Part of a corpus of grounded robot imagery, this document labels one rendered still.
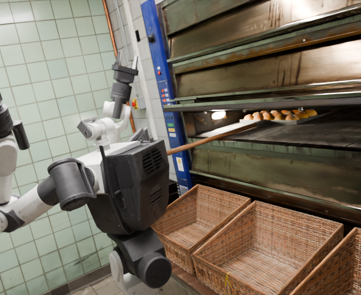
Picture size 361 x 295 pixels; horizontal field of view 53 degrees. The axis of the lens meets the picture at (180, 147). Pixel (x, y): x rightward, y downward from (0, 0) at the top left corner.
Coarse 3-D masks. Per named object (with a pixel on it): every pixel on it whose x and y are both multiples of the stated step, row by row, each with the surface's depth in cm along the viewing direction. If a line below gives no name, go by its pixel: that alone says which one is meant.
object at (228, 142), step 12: (204, 144) 237; (216, 144) 225; (228, 144) 215; (240, 144) 205; (252, 144) 196; (264, 144) 188; (276, 144) 183; (288, 144) 178; (300, 144) 173; (312, 144) 168; (324, 156) 158; (336, 156) 153; (348, 156) 148; (360, 156) 143
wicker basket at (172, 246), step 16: (192, 192) 250; (208, 192) 241; (224, 192) 225; (176, 208) 245; (208, 208) 242; (224, 208) 226; (240, 208) 203; (176, 224) 246; (192, 224) 251; (224, 224) 198; (160, 240) 216; (176, 240) 233; (192, 240) 228; (208, 240) 224; (224, 240) 199; (176, 256) 202; (192, 256) 188; (208, 256) 194; (192, 272) 189
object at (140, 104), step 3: (132, 99) 297; (135, 99) 291; (138, 99) 291; (141, 99) 293; (144, 99) 294; (135, 102) 294; (138, 102) 292; (141, 102) 293; (144, 102) 294; (135, 105) 295; (138, 105) 292; (141, 105) 293; (144, 105) 294; (135, 108) 297; (138, 108) 293; (141, 108) 293
